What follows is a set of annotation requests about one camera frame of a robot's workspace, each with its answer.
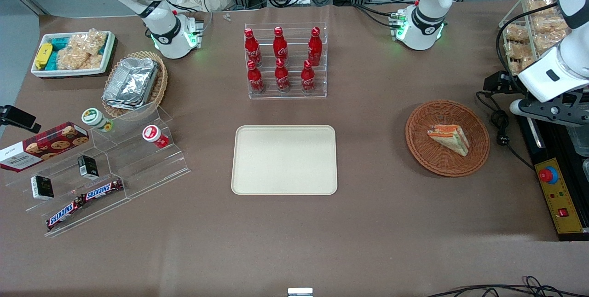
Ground foil trays in basket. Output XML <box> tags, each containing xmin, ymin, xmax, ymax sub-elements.
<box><xmin>102</xmin><ymin>51</ymin><xmax>168</xmax><ymax>118</ymax></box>

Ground red emergency stop button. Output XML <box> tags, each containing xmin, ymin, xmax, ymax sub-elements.
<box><xmin>539</xmin><ymin>166</ymin><xmax>559</xmax><ymax>184</ymax></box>

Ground red lid cup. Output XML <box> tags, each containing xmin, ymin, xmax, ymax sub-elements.
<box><xmin>142</xmin><ymin>124</ymin><xmax>170</xmax><ymax>149</ymax></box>

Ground black table machine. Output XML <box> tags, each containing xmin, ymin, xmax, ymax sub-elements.
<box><xmin>518</xmin><ymin>115</ymin><xmax>589</xmax><ymax>242</ymax></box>

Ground clear bag of rice crackers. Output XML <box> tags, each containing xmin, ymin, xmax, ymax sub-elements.
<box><xmin>56</xmin><ymin>29</ymin><xmax>109</xmax><ymax>71</ymax></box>

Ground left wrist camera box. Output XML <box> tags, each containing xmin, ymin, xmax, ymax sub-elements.
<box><xmin>483</xmin><ymin>70</ymin><xmax>514</xmax><ymax>96</ymax></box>

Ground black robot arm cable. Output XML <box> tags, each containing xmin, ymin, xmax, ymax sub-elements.
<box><xmin>495</xmin><ymin>2</ymin><xmax>573</xmax><ymax>97</ymax></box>

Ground black clamp device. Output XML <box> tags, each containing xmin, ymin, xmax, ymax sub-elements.
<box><xmin>0</xmin><ymin>105</ymin><xmax>42</xmax><ymax>134</ymax></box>

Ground clear acrylic bottle rack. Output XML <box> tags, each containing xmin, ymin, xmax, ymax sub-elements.
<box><xmin>244</xmin><ymin>23</ymin><xmax>328</xmax><ymax>100</ymax></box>

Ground black floor cables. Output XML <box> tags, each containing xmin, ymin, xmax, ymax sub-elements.
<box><xmin>426</xmin><ymin>276</ymin><xmax>589</xmax><ymax>297</ymax></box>

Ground red cola bottle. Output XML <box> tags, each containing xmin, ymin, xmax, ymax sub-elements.
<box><xmin>244</xmin><ymin>28</ymin><xmax>263</xmax><ymax>68</ymax></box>
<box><xmin>273</xmin><ymin>27</ymin><xmax>289</xmax><ymax>65</ymax></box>
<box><xmin>247</xmin><ymin>60</ymin><xmax>266</xmax><ymax>94</ymax></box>
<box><xmin>300</xmin><ymin>60</ymin><xmax>317</xmax><ymax>93</ymax></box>
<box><xmin>307</xmin><ymin>27</ymin><xmax>323</xmax><ymax>67</ymax></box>
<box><xmin>274</xmin><ymin>58</ymin><xmax>291</xmax><ymax>93</ymax></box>

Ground green lid cup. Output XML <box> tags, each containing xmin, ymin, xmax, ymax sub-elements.
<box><xmin>81</xmin><ymin>108</ymin><xmax>114</xmax><ymax>133</ymax></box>

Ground white wire rack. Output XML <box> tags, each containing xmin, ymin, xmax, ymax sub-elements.
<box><xmin>499</xmin><ymin>0</ymin><xmax>576</xmax><ymax>77</ymax></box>

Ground black power cable with plug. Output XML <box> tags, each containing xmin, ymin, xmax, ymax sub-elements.
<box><xmin>475</xmin><ymin>91</ymin><xmax>537</xmax><ymax>171</ymax></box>

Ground clear acrylic step display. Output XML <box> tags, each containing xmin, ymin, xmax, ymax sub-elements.
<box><xmin>5</xmin><ymin>101</ymin><xmax>191</xmax><ymax>238</ymax></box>

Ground steel pan insert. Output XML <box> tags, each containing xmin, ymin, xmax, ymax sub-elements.
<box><xmin>568</xmin><ymin>124</ymin><xmax>589</xmax><ymax>157</ymax></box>

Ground small black white box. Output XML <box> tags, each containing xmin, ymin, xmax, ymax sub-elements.
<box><xmin>77</xmin><ymin>155</ymin><xmax>99</xmax><ymax>181</ymax></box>
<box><xmin>30</xmin><ymin>175</ymin><xmax>55</xmax><ymax>201</ymax></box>

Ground Snickers chocolate bar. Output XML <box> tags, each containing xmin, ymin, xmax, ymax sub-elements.
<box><xmin>83</xmin><ymin>179</ymin><xmax>125</xmax><ymax>203</ymax></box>
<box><xmin>46</xmin><ymin>197</ymin><xmax>86</xmax><ymax>231</ymax></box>

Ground teal snack pack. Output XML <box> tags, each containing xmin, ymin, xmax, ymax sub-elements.
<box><xmin>46</xmin><ymin>37</ymin><xmax>70</xmax><ymax>71</ymax></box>

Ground clear bag of fried snacks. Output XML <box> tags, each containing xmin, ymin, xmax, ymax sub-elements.
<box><xmin>534</xmin><ymin>31</ymin><xmax>566</xmax><ymax>54</ymax></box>
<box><xmin>504</xmin><ymin>24</ymin><xmax>530</xmax><ymax>42</ymax></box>
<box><xmin>505</xmin><ymin>41</ymin><xmax>534</xmax><ymax>61</ymax></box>
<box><xmin>508</xmin><ymin>57</ymin><xmax>535</xmax><ymax>76</ymax></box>
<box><xmin>532</xmin><ymin>14</ymin><xmax>570</xmax><ymax>35</ymax></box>
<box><xmin>525</xmin><ymin>0</ymin><xmax>557</xmax><ymax>16</ymax></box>

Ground round brown wicker basket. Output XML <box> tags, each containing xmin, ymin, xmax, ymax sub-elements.
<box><xmin>405</xmin><ymin>99</ymin><xmax>491</xmax><ymax>178</ymax></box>

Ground white rectangular snack bin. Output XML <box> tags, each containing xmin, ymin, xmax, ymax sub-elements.
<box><xmin>31</xmin><ymin>31</ymin><xmax>117</xmax><ymax>79</ymax></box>

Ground yellow control panel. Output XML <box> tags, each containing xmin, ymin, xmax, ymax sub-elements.
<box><xmin>534</xmin><ymin>158</ymin><xmax>585</xmax><ymax>235</ymax></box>

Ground stack of foil containers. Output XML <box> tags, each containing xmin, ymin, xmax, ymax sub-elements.
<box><xmin>102</xmin><ymin>58</ymin><xmax>160</xmax><ymax>110</ymax></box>

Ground yellow snack pack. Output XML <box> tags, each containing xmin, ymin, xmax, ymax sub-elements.
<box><xmin>35</xmin><ymin>42</ymin><xmax>54</xmax><ymax>70</ymax></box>

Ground beige plastic tray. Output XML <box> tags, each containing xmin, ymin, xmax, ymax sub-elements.
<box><xmin>231</xmin><ymin>125</ymin><xmax>338</xmax><ymax>196</ymax></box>

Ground triangular sandwich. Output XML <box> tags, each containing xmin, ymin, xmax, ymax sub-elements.
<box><xmin>427</xmin><ymin>124</ymin><xmax>470</xmax><ymax>157</ymax></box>

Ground red tartan cookie box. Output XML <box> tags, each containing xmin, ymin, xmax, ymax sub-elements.
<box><xmin>0</xmin><ymin>122</ymin><xmax>90</xmax><ymax>173</ymax></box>

